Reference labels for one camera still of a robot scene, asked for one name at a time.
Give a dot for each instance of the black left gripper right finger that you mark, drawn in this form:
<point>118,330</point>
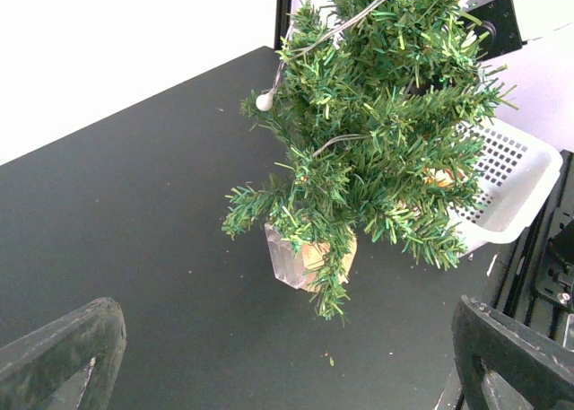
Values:
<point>503,364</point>

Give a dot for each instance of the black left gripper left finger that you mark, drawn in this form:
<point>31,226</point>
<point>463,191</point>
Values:
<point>70,363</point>

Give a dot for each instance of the small green christmas tree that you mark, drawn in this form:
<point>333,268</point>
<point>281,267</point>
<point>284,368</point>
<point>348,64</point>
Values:
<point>378,105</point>

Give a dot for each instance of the right black frame post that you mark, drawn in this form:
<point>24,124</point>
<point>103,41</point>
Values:
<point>282,21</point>

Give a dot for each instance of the white perforated plastic basket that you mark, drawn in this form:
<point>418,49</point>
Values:
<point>516,173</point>

